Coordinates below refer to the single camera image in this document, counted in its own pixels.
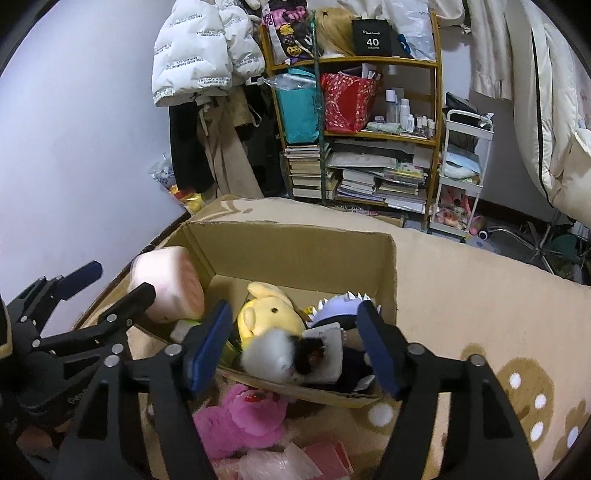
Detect pink red packet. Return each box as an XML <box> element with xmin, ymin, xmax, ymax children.
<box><xmin>302</xmin><ymin>440</ymin><xmax>354</xmax><ymax>479</ymax></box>

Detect floral curtain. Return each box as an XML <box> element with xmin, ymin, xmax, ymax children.
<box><xmin>355</xmin><ymin>0</ymin><xmax>467</xmax><ymax>33</ymax></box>
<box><xmin>466</xmin><ymin>0</ymin><xmax>519</xmax><ymax>100</ymax></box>

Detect person's left forearm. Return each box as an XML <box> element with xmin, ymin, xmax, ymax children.
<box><xmin>14</xmin><ymin>427</ymin><xmax>65</xmax><ymax>476</ymax></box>

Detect printed tote bag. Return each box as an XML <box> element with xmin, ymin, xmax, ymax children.
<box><xmin>262</xmin><ymin>0</ymin><xmax>317</xmax><ymax>65</ymax></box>

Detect white puffer jacket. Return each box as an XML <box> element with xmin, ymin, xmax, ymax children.
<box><xmin>151</xmin><ymin>0</ymin><xmax>267</xmax><ymax>108</ymax></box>

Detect pile of books and papers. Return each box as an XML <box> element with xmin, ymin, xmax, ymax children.
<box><xmin>325</xmin><ymin>138</ymin><xmax>439</xmax><ymax>216</ymax></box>

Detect yellow dog plush toy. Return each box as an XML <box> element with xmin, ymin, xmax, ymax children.
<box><xmin>236</xmin><ymin>281</ymin><xmax>308</xmax><ymax>352</ymax></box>

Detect black bag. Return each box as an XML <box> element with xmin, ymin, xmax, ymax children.
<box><xmin>444</xmin><ymin>92</ymin><xmax>484</xmax><ymax>122</ymax></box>

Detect purple-haired plush doll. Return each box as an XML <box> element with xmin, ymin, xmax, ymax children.
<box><xmin>307</xmin><ymin>291</ymin><xmax>385</xmax><ymax>394</ymax></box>

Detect plastic bag of snacks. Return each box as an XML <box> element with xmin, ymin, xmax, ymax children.
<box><xmin>148</xmin><ymin>154</ymin><xmax>204</xmax><ymax>216</ymax></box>

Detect white fluffy plush toy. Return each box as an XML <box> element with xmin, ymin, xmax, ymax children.
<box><xmin>240</xmin><ymin>329</ymin><xmax>320</xmax><ymax>384</ymax></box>

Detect black hanging garment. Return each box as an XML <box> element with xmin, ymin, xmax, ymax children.
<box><xmin>168</xmin><ymin>104</ymin><xmax>215</xmax><ymax>195</ymax></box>

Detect cardboard box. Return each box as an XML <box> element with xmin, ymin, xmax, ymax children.
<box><xmin>139</xmin><ymin>220</ymin><xmax>399</xmax><ymax>409</ymax></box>

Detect teal bag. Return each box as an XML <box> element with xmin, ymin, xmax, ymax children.
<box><xmin>276</xmin><ymin>69</ymin><xmax>321</xmax><ymax>145</ymax></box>

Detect green pole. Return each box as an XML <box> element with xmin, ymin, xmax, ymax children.
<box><xmin>311</xmin><ymin>21</ymin><xmax>331</xmax><ymax>206</ymax></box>

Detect pink plastic-wrapped packet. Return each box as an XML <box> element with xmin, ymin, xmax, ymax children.
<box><xmin>217</xmin><ymin>440</ymin><xmax>324</xmax><ymax>480</ymax></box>

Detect white rolling cart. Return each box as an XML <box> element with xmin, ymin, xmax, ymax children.
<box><xmin>429</xmin><ymin>109</ymin><xmax>495</xmax><ymax>238</ymax></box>

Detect clear plastic bag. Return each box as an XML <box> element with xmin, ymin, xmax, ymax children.
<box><xmin>383</xmin><ymin>0</ymin><xmax>437</xmax><ymax>62</ymax></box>

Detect pink and white round plush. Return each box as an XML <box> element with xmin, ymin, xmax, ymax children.
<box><xmin>130</xmin><ymin>246</ymin><xmax>205</xmax><ymax>323</ymax></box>

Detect red patterned bag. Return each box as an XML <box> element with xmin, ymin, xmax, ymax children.
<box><xmin>320</xmin><ymin>71</ymin><xmax>379</xmax><ymax>134</ymax></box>

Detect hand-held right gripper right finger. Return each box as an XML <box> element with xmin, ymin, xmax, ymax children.
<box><xmin>356</xmin><ymin>300</ymin><xmax>541</xmax><ymax>480</ymax></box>

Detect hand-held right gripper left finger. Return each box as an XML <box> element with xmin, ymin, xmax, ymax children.
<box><xmin>53</xmin><ymin>300</ymin><xmax>234</xmax><ymax>480</ymax></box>

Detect cream padded chair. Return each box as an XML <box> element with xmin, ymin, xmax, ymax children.
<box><xmin>503</xmin><ymin>0</ymin><xmax>591</xmax><ymax>273</ymax></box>

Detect blue and white cloth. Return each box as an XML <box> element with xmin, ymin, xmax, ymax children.
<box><xmin>442</xmin><ymin>150</ymin><xmax>482</xmax><ymax>180</ymax></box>

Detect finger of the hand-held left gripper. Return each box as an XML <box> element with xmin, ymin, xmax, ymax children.
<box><xmin>36</xmin><ymin>282</ymin><xmax>158</xmax><ymax>376</ymax></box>
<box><xmin>6</xmin><ymin>261</ymin><xmax>103</xmax><ymax>334</ymax></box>

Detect black box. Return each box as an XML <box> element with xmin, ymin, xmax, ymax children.
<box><xmin>351</xmin><ymin>17</ymin><xmax>393</xmax><ymax>58</ymax></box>

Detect blond wig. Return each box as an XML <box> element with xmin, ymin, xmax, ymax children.
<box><xmin>314</xmin><ymin>7</ymin><xmax>356</xmax><ymax>58</ymax></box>

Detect grey rectangular pouch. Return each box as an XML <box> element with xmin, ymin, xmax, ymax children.
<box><xmin>302</xmin><ymin>322</ymin><xmax>345</xmax><ymax>385</ymax></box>

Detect dark hanging garment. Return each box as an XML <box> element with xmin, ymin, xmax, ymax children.
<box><xmin>240</xmin><ymin>85</ymin><xmax>287</xmax><ymax>197</ymax></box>

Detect wooden shelf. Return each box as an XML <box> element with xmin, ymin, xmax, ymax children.
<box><xmin>260</xmin><ymin>11</ymin><xmax>443</xmax><ymax>232</ymax></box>

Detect stack of old books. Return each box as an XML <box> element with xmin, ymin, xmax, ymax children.
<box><xmin>284</xmin><ymin>144</ymin><xmax>331</xmax><ymax>200</ymax></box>

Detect beige hanging coat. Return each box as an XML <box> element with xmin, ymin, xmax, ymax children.
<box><xmin>196</xmin><ymin>95</ymin><xmax>262</xmax><ymax>199</ymax></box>

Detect pink plush toy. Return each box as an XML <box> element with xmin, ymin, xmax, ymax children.
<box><xmin>193</xmin><ymin>383</ymin><xmax>290</xmax><ymax>460</ymax></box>

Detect pink toys in cart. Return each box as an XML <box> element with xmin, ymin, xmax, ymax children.
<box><xmin>436</xmin><ymin>189</ymin><xmax>476</xmax><ymax>230</ymax></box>

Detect cluster of cosmetic bottles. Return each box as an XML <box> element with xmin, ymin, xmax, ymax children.
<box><xmin>385</xmin><ymin>89</ymin><xmax>437</xmax><ymax>138</ymax></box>

